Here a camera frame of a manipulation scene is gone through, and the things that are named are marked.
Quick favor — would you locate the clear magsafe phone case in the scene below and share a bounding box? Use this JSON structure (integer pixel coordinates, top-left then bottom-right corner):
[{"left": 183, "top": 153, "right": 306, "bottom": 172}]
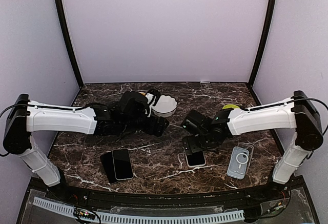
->
[{"left": 227, "top": 142, "right": 254, "bottom": 179}]

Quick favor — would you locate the small circuit board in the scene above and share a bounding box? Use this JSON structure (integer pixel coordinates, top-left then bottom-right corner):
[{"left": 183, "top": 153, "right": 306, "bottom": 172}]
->
[{"left": 73, "top": 208, "right": 96, "bottom": 221}]

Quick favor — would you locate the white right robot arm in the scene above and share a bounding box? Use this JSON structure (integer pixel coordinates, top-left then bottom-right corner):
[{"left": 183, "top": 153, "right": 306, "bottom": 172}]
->
[{"left": 181, "top": 91, "right": 327, "bottom": 200}]

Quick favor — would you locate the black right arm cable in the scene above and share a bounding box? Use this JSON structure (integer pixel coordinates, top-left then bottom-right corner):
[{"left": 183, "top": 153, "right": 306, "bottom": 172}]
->
[{"left": 292, "top": 98, "right": 328, "bottom": 135}]

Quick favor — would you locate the lime green bowl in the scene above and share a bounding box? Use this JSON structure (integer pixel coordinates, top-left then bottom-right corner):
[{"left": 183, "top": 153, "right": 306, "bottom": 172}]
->
[{"left": 222, "top": 104, "right": 240, "bottom": 109}]

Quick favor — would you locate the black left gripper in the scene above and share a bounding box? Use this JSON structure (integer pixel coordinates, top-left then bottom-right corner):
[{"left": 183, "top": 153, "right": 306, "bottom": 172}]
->
[{"left": 120, "top": 113, "right": 169, "bottom": 137}]

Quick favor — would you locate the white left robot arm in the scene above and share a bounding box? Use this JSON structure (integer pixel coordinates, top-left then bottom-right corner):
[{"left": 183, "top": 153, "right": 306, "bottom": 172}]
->
[{"left": 3, "top": 92, "right": 169, "bottom": 201}]

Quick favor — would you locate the black frame post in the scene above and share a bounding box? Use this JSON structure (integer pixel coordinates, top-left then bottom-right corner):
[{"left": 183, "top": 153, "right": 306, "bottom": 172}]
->
[
  {"left": 248, "top": 0, "right": 276, "bottom": 87},
  {"left": 55, "top": 0, "right": 84, "bottom": 88}
]

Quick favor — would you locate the black right frame post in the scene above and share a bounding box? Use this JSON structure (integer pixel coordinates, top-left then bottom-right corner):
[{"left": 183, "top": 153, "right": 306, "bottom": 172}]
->
[{"left": 248, "top": 0, "right": 276, "bottom": 87}]

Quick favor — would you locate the white slotted cable duct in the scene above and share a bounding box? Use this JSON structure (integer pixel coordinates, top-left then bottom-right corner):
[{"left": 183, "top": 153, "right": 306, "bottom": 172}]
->
[{"left": 33, "top": 196, "right": 245, "bottom": 224}]

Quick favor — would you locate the black phone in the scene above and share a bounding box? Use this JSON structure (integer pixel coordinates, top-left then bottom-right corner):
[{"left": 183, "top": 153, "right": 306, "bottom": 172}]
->
[
  {"left": 100, "top": 151, "right": 118, "bottom": 184},
  {"left": 186, "top": 151, "right": 206, "bottom": 168}
]

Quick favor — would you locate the light blue phone case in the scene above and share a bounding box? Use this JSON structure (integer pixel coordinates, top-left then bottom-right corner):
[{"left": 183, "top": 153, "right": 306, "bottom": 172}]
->
[{"left": 227, "top": 153, "right": 249, "bottom": 179}]

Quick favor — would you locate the silver-edged phone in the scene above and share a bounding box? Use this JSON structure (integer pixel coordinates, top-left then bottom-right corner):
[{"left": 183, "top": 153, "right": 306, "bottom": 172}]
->
[{"left": 112, "top": 149, "right": 134, "bottom": 180}]

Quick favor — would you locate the white scalloped dish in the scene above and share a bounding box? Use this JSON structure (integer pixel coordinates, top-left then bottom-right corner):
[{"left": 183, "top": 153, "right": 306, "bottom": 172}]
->
[{"left": 152, "top": 95, "right": 178, "bottom": 118}]

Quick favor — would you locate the black left frame post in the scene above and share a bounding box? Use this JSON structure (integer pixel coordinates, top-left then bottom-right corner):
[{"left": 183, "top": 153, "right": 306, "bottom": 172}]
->
[{"left": 55, "top": 0, "right": 84, "bottom": 88}]

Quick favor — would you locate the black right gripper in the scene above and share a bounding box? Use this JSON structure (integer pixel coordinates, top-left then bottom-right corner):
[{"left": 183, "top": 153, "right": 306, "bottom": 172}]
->
[{"left": 182, "top": 131, "right": 219, "bottom": 155}]

